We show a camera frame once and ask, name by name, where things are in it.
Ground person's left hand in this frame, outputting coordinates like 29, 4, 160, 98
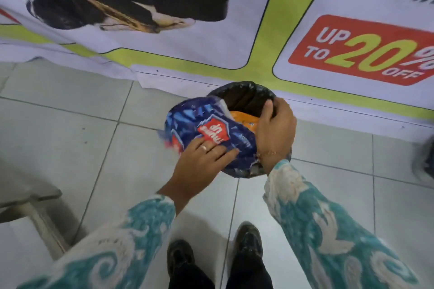
170, 138, 240, 195

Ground person's right hand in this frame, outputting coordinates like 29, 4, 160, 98
254, 97, 298, 164

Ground black garbage bag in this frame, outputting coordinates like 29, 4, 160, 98
205, 81, 293, 179

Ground blue snack packet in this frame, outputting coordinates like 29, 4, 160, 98
164, 96, 259, 173

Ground person's left forearm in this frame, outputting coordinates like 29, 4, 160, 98
16, 177, 191, 289

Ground person's right forearm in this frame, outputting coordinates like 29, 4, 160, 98
259, 154, 422, 289

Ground orange snack packet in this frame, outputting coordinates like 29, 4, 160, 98
230, 111, 262, 131

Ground person's right black shoe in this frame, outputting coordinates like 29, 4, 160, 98
233, 221, 264, 266

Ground person's black shoe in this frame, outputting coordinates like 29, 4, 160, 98
233, 221, 264, 266
166, 239, 196, 278

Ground printed advertising banner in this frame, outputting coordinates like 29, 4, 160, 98
0, 0, 434, 121

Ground person's left black shoe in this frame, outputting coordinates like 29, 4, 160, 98
166, 239, 196, 278

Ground black trousers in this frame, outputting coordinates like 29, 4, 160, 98
167, 254, 274, 289

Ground white plastic stool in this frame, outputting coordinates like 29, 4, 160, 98
0, 160, 70, 261

